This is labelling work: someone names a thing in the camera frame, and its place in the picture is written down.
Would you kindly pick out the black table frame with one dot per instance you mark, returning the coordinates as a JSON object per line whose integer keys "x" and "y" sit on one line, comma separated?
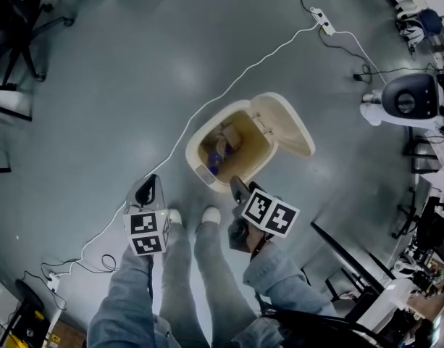
{"x": 348, "y": 256}

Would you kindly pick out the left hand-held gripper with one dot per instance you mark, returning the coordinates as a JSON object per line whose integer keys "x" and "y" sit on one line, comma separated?
{"x": 145, "y": 227}

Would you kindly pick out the person's left forearm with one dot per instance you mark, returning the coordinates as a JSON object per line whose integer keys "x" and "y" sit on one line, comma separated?
{"x": 124, "y": 296}

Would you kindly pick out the person's right white shoe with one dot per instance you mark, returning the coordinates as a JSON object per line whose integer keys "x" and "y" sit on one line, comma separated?
{"x": 210, "y": 215}

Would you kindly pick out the beige trash bin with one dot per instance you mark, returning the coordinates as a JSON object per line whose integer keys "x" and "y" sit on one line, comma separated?
{"x": 283, "y": 129}

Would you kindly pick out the white and black robot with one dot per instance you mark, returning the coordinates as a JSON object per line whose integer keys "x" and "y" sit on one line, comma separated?
{"x": 406, "y": 100}

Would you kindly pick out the person's left leg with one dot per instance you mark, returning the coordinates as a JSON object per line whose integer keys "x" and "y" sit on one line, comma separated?
{"x": 178, "y": 285}

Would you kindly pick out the person's right forearm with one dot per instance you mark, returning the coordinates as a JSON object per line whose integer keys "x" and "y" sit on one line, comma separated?
{"x": 279, "y": 270}

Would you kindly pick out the blue chair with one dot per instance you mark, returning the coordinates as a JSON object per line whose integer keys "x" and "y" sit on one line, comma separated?
{"x": 430, "y": 20}

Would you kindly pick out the black metal desk frame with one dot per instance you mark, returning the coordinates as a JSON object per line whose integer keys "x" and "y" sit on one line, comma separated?
{"x": 11, "y": 111}

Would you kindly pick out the blue trash piece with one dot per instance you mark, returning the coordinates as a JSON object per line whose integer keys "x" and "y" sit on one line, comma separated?
{"x": 215, "y": 163}

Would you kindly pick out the person's left white shoe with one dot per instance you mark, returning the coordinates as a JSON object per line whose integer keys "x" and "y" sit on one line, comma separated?
{"x": 175, "y": 216}

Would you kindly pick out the person's leg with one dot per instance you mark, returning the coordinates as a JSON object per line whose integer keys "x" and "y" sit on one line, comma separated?
{"x": 178, "y": 285}
{"x": 218, "y": 267}

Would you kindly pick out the small white power strip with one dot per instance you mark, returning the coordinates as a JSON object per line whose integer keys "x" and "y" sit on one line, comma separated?
{"x": 53, "y": 282}

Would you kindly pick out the black office chair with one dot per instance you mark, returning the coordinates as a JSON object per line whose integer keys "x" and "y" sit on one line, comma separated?
{"x": 15, "y": 16}

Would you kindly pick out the brown cardboard trash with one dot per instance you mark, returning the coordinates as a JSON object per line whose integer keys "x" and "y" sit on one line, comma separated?
{"x": 230, "y": 134}

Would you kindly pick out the person's right leg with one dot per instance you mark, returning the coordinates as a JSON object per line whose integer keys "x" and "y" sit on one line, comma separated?
{"x": 218, "y": 267}

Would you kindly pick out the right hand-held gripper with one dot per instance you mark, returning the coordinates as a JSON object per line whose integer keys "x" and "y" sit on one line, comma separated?
{"x": 268, "y": 212}

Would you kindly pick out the person's white shoe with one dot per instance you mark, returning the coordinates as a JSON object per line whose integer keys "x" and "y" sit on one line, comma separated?
{"x": 175, "y": 216}
{"x": 210, "y": 215}

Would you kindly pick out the white box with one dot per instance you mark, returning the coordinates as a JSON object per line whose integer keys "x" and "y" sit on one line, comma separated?
{"x": 388, "y": 303}

